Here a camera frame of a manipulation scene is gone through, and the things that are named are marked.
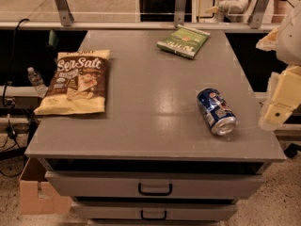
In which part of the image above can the clear plastic water bottle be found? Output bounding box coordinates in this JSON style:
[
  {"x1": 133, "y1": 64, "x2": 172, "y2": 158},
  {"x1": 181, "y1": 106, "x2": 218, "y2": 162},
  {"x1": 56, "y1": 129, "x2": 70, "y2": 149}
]
[{"x1": 27, "y1": 67, "x2": 48, "y2": 98}]

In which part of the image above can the blue pepsi can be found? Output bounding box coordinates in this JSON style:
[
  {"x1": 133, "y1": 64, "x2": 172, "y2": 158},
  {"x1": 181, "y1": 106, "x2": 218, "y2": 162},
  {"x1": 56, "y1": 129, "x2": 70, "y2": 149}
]
[{"x1": 197, "y1": 88, "x2": 238, "y2": 137}]

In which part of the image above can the black cable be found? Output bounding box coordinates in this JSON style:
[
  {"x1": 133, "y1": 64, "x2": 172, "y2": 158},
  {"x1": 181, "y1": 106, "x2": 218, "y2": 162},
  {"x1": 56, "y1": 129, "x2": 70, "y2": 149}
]
[{"x1": 0, "y1": 17, "x2": 40, "y2": 178}]

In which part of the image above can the metal railing bracket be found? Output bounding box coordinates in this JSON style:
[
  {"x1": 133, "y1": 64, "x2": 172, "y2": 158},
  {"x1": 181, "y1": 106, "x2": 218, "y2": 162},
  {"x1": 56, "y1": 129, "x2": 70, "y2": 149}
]
[
  {"x1": 248, "y1": 0, "x2": 270, "y2": 29},
  {"x1": 55, "y1": 0, "x2": 74, "y2": 26},
  {"x1": 174, "y1": 0, "x2": 186, "y2": 27}
]

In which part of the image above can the left metal railing bracket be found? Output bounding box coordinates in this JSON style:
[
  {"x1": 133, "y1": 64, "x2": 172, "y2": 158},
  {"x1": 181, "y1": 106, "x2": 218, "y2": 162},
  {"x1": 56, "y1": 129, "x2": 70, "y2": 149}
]
[{"x1": 55, "y1": 0, "x2": 74, "y2": 26}]

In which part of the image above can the grey drawer cabinet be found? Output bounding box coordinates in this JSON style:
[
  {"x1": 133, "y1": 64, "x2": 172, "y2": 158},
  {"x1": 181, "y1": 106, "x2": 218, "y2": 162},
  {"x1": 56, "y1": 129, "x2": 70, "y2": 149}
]
[{"x1": 26, "y1": 30, "x2": 284, "y2": 226}]

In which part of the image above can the sea salt chips bag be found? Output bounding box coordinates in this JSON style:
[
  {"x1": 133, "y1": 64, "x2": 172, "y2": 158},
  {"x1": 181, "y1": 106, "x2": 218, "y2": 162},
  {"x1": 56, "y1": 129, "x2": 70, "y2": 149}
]
[{"x1": 34, "y1": 50, "x2": 110, "y2": 115}]

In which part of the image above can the cardboard box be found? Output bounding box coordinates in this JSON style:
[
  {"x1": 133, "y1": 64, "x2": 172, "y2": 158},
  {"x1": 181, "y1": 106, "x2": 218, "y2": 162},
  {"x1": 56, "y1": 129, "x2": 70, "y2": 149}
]
[{"x1": 19, "y1": 158, "x2": 71, "y2": 215}]

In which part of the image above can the green snack packet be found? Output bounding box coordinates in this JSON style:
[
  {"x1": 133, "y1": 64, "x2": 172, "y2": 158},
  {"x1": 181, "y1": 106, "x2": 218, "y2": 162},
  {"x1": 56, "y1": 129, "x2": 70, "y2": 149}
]
[{"x1": 157, "y1": 25, "x2": 210, "y2": 59}]

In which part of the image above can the black chair base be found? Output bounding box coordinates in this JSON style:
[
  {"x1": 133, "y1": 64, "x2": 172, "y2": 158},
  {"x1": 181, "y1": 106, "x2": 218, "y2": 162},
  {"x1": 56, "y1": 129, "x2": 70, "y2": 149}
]
[{"x1": 284, "y1": 143, "x2": 301, "y2": 158}]

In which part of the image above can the right metal railing bracket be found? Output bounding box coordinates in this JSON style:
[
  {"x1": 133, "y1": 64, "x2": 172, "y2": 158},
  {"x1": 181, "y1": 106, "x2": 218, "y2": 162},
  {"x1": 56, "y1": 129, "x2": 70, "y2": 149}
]
[{"x1": 248, "y1": 0, "x2": 270, "y2": 29}]

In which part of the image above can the middle metal railing bracket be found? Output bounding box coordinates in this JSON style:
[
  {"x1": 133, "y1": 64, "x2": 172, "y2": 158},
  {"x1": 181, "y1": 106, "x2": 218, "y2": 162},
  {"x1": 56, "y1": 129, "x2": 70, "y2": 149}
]
[{"x1": 174, "y1": 0, "x2": 186, "y2": 27}]

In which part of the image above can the top grey drawer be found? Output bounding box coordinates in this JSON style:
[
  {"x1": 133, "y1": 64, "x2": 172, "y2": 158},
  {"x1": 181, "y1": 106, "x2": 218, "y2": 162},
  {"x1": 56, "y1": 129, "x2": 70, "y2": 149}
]
[{"x1": 45, "y1": 171, "x2": 264, "y2": 200}]

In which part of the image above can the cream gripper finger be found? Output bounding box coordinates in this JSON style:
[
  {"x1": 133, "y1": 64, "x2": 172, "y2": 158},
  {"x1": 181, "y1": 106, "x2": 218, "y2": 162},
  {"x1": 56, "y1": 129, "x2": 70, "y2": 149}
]
[{"x1": 258, "y1": 65, "x2": 301, "y2": 131}]

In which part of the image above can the grey drawer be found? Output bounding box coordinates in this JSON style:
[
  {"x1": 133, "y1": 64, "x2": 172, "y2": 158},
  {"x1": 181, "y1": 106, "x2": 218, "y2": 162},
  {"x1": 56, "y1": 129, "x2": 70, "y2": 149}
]
[
  {"x1": 45, "y1": 171, "x2": 264, "y2": 200},
  {"x1": 71, "y1": 202, "x2": 237, "y2": 221}
]

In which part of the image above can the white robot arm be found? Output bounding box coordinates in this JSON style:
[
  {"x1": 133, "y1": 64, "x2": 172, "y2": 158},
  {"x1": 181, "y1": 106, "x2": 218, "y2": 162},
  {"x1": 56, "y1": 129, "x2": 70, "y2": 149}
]
[{"x1": 256, "y1": 2, "x2": 301, "y2": 131}]

